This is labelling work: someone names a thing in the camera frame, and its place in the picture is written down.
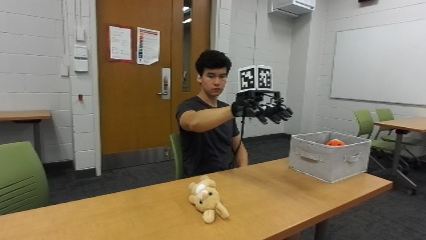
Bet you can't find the grey fabric storage box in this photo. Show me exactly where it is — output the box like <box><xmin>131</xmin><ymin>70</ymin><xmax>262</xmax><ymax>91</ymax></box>
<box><xmin>287</xmin><ymin>130</ymin><xmax>372</xmax><ymax>184</ymax></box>

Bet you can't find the white marker cube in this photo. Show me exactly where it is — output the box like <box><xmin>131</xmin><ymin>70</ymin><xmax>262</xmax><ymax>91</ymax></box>
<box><xmin>236</xmin><ymin>64</ymin><xmax>274</xmax><ymax>92</ymax></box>

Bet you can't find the whiteboard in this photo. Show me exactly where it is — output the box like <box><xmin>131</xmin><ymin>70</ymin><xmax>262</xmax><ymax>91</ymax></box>
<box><xmin>328</xmin><ymin>20</ymin><xmax>426</xmax><ymax>107</ymax></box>

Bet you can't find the white wall panel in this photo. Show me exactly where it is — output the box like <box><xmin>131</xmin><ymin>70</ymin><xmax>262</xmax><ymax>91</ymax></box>
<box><xmin>73</xmin><ymin>45</ymin><xmax>89</xmax><ymax>60</ymax></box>
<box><xmin>73</xmin><ymin>59</ymin><xmax>90</xmax><ymax>73</ymax></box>

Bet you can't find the red-framed white paper notice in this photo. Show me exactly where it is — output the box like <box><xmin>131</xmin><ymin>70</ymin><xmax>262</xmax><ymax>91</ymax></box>
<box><xmin>107</xmin><ymin>25</ymin><xmax>134</xmax><ymax>63</ymax></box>

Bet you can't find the large green chair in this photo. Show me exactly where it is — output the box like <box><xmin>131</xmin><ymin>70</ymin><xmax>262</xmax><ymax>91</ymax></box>
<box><xmin>0</xmin><ymin>140</ymin><xmax>50</xmax><ymax>216</ymax></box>

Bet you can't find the small white wall switch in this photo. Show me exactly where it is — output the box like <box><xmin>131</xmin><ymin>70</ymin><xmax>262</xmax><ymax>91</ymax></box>
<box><xmin>74</xmin><ymin>27</ymin><xmax>87</xmax><ymax>43</ymax></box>

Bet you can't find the black glove cable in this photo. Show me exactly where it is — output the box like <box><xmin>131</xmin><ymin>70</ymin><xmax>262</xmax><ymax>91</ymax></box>
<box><xmin>227</xmin><ymin>115</ymin><xmax>247</xmax><ymax>169</ymax></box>

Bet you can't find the colourful paper notice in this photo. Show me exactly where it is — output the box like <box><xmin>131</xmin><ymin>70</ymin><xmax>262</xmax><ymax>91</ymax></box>
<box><xmin>135</xmin><ymin>26</ymin><xmax>161</xmax><ymax>66</ymax></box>

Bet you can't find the wooden table with metal leg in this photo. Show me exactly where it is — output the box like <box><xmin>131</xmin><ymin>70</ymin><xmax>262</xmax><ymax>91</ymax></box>
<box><xmin>372</xmin><ymin>117</ymin><xmax>426</xmax><ymax>196</ymax></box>

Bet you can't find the wooden door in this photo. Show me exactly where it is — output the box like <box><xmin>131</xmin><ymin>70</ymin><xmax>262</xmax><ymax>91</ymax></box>
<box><xmin>95</xmin><ymin>0</ymin><xmax>213</xmax><ymax>171</ymax></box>

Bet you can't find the green office chair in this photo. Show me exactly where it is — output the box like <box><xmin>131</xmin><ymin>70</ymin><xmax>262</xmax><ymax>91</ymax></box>
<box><xmin>352</xmin><ymin>109</ymin><xmax>411</xmax><ymax>172</ymax></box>
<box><xmin>374</xmin><ymin>108</ymin><xmax>426</xmax><ymax>168</ymax></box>

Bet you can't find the beige plush toy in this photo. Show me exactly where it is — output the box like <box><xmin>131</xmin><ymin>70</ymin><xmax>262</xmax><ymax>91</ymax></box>
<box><xmin>187</xmin><ymin>175</ymin><xmax>231</xmax><ymax>225</ymax></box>

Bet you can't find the orange ball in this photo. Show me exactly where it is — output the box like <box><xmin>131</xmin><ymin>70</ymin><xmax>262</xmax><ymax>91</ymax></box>
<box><xmin>324</xmin><ymin>138</ymin><xmax>347</xmax><ymax>148</ymax></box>

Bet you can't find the white wall air unit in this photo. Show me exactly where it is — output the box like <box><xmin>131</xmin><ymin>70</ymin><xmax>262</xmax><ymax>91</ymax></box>
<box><xmin>267</xmin><ymin>0</ymin><xmax>316</xmax><ymax>19</ymax></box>

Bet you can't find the the person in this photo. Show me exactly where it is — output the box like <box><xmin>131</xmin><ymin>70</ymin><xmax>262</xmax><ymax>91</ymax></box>
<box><xmin>174</xmin><ymin>49</ymin><xmax>294</xmax><ymax>178</ymax></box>

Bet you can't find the wooden side table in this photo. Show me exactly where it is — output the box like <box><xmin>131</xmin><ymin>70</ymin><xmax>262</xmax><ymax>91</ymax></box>
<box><xmin>0</xmin><ymin>109</ymin><xmax>53</xmax><ymax>165</ymax></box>

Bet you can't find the green chair behind person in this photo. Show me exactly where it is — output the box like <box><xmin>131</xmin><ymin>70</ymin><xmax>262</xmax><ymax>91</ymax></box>
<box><xmin>169</xmin><ymin>132</ymin><xmax>185</xmax><ymax>181</ymax></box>

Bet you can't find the silver door handle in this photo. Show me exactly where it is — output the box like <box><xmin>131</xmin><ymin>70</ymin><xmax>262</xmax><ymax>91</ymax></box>
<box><xmin>157</xmin><ymin>67</ymin><xmax>173</xmax><ymax>101</ymax></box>

